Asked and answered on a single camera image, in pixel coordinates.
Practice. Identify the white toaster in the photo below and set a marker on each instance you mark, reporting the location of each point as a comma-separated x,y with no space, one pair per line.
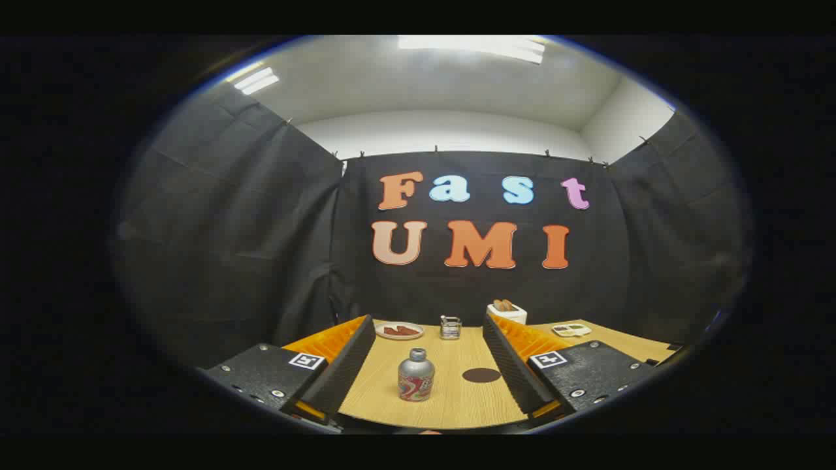
513,316

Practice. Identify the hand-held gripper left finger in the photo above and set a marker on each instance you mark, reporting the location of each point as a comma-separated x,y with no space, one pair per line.
349,365

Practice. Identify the wide ceiling light panel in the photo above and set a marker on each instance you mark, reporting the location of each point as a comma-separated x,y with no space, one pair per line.
470,47

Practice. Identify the white divided sauce tray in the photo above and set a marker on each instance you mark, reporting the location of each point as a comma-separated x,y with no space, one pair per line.
571,330

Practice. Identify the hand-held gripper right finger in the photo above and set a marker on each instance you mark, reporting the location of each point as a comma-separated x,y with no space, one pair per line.
509,365

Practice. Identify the round brown coaster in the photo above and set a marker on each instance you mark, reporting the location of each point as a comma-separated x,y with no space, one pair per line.
481,375

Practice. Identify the narrow ceiling light panel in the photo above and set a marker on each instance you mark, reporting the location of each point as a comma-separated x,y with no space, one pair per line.
257,80

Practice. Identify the silver juice bottle pink label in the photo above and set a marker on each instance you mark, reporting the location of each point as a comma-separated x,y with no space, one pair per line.
416,375

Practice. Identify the wooden table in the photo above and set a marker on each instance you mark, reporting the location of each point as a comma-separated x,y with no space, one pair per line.
450,352

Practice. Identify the brown food piece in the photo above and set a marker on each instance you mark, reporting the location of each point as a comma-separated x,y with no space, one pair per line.
410,330
391,331

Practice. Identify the white round plate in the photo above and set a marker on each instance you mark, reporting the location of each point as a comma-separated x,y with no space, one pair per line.
400,337

